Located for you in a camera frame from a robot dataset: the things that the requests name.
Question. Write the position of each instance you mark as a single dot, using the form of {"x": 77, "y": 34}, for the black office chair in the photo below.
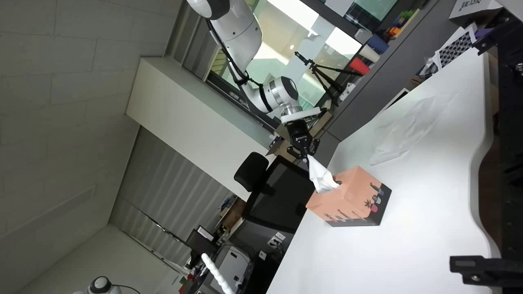
{"x": 280, "y": 196}

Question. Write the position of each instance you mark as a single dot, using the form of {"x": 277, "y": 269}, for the white light bar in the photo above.
{"x": 214, "y": 271}

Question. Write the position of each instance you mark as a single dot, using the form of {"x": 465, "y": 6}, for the grey vertical blinds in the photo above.
{"x": 164, "y": 196}

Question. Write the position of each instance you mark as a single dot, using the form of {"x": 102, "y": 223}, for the orange small object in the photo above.
{"x": 394, "y": 31}

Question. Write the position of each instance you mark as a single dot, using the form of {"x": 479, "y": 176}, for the dark grey computer case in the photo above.
{"x": 262, "y": 238}

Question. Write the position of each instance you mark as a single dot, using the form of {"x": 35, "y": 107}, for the grey partition panel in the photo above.
{"x": 381, "y": 91}

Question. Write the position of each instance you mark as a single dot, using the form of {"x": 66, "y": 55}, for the brown cardboard box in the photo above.
{"x": 280, "y": 142}

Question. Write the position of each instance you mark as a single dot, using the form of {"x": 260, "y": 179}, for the blue small bin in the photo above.
{"x": 378, "y": 44}

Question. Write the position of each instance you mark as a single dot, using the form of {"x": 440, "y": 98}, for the round white black lamp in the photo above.
{"x": 100, "y": 284}

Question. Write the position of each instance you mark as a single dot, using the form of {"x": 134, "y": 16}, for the red small object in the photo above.
{"x": 360, "y": 65}

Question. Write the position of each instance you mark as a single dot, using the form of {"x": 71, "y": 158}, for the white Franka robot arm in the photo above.
{"x": 242, "y": 37}

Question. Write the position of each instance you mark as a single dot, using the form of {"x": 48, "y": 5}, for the white grey printer device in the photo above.
{"x": 234, "y": 266}

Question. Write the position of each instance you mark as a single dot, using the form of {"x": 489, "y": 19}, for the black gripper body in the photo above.
{"x": 296, "y": 130}

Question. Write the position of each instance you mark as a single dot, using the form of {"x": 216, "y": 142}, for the black office chair headrest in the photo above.
{"x": 252, "y": 171}

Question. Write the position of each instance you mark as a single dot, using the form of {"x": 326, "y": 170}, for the white perforated pattern box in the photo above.
{"x": 456, "y": 47}

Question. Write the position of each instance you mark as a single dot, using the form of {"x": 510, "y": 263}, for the white pulled tissue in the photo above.
{"x": 322, "y": 176}

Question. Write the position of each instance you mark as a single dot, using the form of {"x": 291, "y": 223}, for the orange and black tissue box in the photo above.
{"x": 352, "y": 197}

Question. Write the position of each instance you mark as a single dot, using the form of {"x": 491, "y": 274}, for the white printed cardboard box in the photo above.
{"x": 473, "y": 6}

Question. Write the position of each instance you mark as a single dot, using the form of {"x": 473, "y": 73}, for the clear plastic bag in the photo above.
{"x": 406, "y": 127}

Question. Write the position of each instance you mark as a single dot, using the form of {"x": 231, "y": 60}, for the black camera tripod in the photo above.
{"x": 327, "y": 78}

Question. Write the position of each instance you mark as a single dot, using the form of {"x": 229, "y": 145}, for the black table side frame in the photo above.
{"x": 510, "y": 140}

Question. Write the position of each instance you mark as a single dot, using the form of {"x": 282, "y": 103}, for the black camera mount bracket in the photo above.
{"x": 484, "y": 269}

